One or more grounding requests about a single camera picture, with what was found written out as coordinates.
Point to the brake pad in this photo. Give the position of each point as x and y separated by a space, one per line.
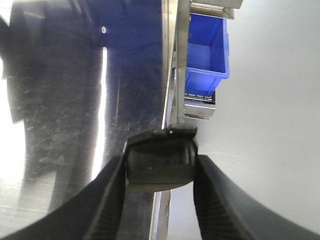
161 159

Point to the blue bin right lower shelf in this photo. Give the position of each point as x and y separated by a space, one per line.
207 55

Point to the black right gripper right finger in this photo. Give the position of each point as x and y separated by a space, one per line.
226 212

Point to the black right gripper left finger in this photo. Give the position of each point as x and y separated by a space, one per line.
93 214

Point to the stainless steel rack frame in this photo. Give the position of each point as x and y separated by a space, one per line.
175 31

